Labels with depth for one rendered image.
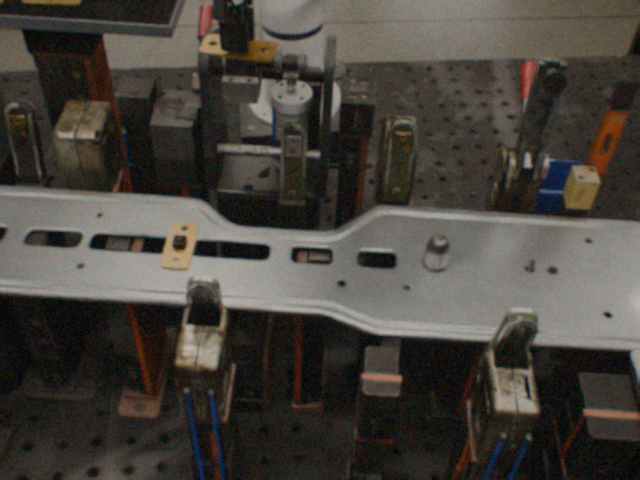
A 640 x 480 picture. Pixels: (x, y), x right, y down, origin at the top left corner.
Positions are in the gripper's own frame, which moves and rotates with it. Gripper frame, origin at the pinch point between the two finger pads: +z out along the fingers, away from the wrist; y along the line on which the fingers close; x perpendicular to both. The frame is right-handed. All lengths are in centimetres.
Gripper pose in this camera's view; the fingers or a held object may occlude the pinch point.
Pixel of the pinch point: (237, 28)
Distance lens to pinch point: 87.2
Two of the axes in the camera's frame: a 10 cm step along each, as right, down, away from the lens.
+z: -0.2, 6.8, 7.3
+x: 9.8, 1.5, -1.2
